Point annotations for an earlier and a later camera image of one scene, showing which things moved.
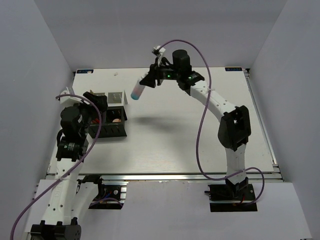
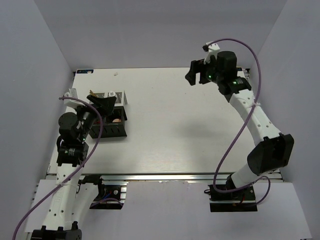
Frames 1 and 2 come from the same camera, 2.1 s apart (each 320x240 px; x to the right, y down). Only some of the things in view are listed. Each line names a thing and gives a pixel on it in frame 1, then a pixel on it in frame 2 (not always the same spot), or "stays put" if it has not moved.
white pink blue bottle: x=138 y=88 -> x=111 y=93
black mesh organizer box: x=113 y=123 stays put
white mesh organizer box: x=115 y=99 stays put
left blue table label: x=85 y=71 stays put
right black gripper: x=154 y=73 -> x=199 y=67
